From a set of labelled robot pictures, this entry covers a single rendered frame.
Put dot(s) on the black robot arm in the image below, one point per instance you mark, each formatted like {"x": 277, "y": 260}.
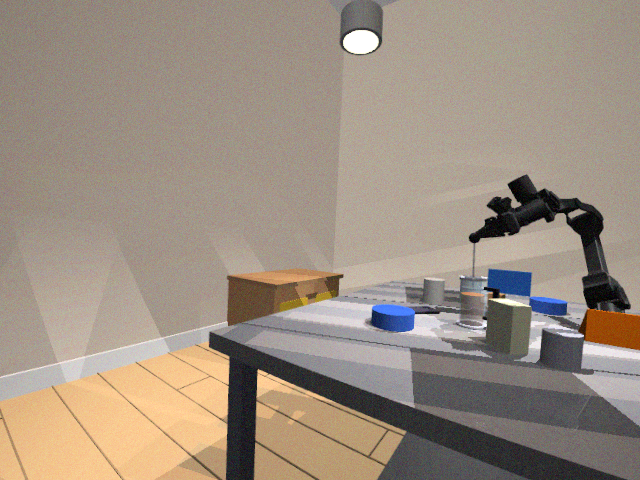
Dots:
{"x": 598, "y": 285}

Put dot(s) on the blue cylinder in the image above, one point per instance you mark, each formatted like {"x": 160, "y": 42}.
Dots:
{"x": 393, "y": 318}
{"x": 548, "y": 306}

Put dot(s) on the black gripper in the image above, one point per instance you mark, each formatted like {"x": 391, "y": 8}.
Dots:
{"x": 507, "y": 222}

